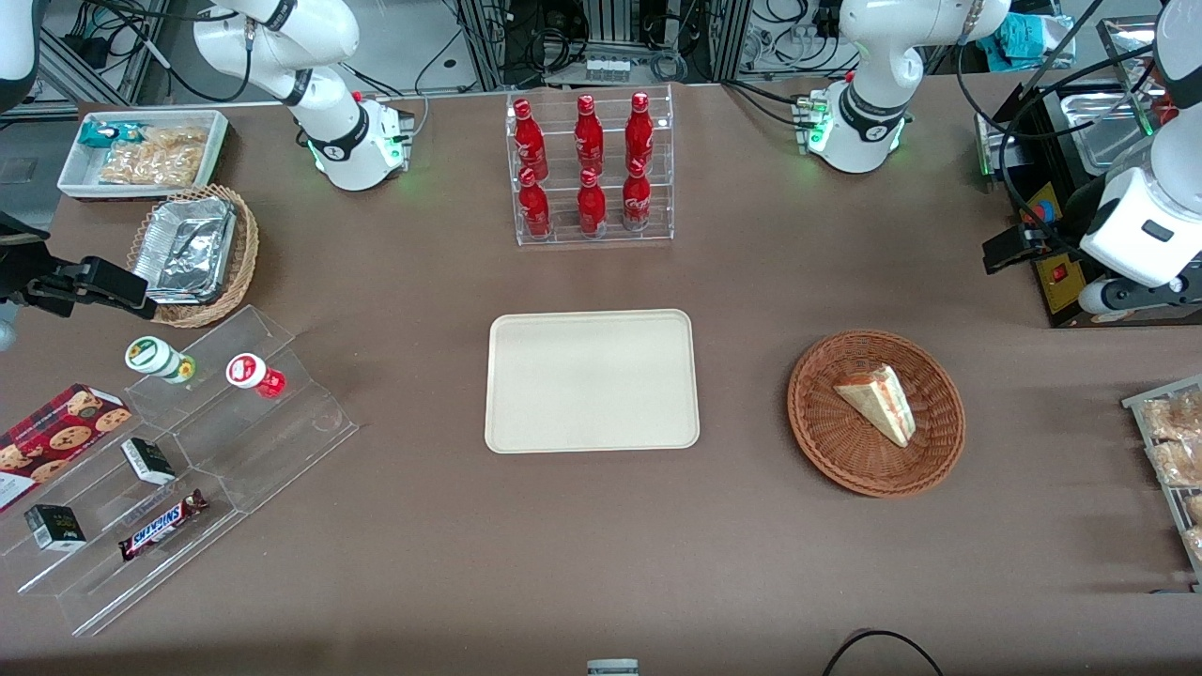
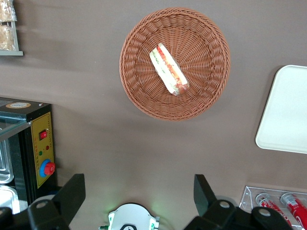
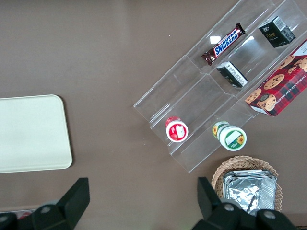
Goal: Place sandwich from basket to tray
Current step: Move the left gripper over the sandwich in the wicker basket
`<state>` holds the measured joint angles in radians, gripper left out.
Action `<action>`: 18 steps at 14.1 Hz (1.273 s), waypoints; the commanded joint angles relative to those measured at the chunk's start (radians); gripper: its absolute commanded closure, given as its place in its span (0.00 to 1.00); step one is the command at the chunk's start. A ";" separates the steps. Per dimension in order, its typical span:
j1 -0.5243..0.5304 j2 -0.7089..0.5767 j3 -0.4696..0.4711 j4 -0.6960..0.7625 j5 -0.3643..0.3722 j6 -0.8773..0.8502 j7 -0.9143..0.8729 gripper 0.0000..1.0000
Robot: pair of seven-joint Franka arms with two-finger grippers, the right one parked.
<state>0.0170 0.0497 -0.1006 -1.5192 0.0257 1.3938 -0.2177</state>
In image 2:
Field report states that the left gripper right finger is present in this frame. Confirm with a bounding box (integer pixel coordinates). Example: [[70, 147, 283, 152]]
[[183, 174, 293, 230]]

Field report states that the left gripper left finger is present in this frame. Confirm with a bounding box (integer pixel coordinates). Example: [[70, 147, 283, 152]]
[[0, 173, 86, 230]]

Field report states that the triangle sandwich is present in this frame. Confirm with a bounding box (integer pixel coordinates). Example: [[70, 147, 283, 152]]
[[149, 42, 190, 97]]

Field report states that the cream plastic tray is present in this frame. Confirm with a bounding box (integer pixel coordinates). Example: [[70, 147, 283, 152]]
[[255, 64, 307, 155]]

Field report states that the brown round wicker basket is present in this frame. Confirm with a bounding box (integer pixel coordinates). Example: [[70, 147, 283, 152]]
[[119, 7, 231, 122]]

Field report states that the clear acrylic can box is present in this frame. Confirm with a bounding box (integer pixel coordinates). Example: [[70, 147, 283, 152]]
[[239, 185, 307, 230]]

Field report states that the metal pan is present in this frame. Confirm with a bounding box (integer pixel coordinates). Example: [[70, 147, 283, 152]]
[[0, 185, 21, 214], [0, 138, 14, 184]]

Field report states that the red knob on blue base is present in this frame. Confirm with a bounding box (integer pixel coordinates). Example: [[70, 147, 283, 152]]
[[39, 159, 56, 178]]

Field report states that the red cola can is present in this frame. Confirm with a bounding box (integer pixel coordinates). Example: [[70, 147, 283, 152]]
[[255, 193, 293, 227], [280, 193, 307, 230]]

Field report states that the black food warmer cabinet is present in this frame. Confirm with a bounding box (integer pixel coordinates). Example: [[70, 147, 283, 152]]
[[0, 97, 58, 207]]

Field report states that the bagged bread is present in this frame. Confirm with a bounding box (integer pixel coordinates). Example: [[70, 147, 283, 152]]
[[0, 25, 16, 51], [0, 0, 17, 23]]

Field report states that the grey display shelf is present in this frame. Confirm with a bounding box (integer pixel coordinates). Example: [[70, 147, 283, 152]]
[[0, 0, 24, 57]]

